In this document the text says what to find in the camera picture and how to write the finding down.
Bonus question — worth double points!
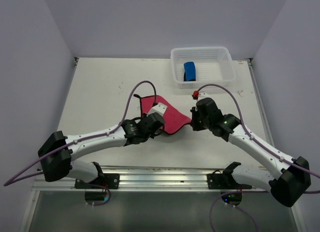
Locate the red microfiber towel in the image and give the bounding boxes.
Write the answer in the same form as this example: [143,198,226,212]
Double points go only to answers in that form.
[133,94,192,135]

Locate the blue microfiber towel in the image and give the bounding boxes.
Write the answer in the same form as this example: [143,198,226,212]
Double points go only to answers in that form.
[183,62,196,82]

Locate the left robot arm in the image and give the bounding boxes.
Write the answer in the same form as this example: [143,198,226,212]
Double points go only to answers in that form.
[38,112,165,188]

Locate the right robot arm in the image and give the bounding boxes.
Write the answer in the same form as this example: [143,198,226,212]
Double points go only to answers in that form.
[190,97,311,207]

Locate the white perforated plastic basket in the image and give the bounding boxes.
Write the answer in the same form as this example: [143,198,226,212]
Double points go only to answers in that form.
[170,47,236,89]

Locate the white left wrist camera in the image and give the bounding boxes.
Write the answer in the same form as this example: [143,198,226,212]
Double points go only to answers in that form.
[147,103,167,116]

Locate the red cable connector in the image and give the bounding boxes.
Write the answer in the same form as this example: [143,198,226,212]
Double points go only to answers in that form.
[192,90,199,100]

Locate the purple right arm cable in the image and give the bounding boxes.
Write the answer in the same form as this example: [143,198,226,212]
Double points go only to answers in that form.
[197,83,320,232]

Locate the aluminium mounting rail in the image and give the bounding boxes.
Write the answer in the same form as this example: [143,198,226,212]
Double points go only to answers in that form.
[32,166,296,191]

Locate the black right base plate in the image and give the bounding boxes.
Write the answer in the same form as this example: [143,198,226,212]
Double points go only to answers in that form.
[206,171,253,190]

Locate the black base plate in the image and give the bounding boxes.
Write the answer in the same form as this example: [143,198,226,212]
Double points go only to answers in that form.
[74,173,120,189]
[206,171,253,190]

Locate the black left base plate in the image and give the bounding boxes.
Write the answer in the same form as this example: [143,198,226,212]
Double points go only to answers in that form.
[74,173,120,189]

